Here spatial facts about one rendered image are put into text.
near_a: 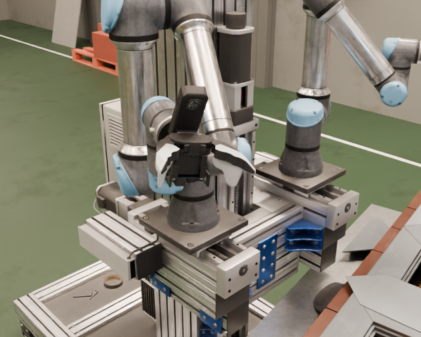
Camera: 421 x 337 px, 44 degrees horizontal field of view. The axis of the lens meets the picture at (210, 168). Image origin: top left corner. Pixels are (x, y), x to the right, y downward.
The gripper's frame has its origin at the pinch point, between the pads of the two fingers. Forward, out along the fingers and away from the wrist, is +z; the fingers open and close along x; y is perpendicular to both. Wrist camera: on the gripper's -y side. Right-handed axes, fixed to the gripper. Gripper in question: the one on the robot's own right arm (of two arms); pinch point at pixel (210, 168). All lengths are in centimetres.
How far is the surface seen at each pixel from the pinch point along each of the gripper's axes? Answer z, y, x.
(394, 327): -18, 53, -64
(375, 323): -22, 54, -61
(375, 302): -28, 53, -65
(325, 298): -49, 67, -64
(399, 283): -33, 51, -76
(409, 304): -25, 52, -73
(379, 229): -79, 60, -104
